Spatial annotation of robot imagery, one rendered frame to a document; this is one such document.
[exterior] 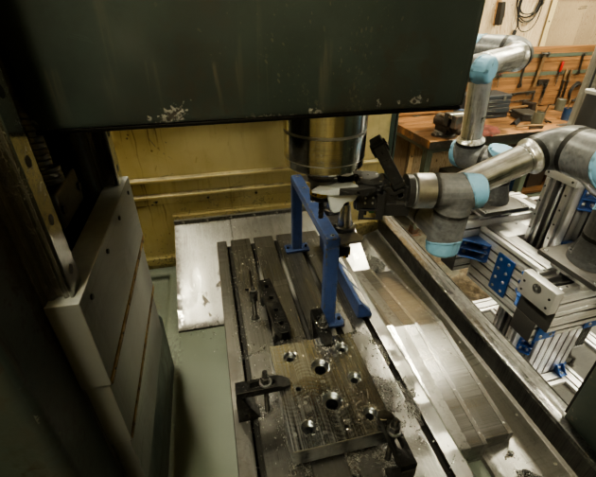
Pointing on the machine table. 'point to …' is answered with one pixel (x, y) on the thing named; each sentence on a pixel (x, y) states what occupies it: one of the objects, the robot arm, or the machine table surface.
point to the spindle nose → (325, 145)
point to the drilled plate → (321, 446)
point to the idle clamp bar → (281, 329)
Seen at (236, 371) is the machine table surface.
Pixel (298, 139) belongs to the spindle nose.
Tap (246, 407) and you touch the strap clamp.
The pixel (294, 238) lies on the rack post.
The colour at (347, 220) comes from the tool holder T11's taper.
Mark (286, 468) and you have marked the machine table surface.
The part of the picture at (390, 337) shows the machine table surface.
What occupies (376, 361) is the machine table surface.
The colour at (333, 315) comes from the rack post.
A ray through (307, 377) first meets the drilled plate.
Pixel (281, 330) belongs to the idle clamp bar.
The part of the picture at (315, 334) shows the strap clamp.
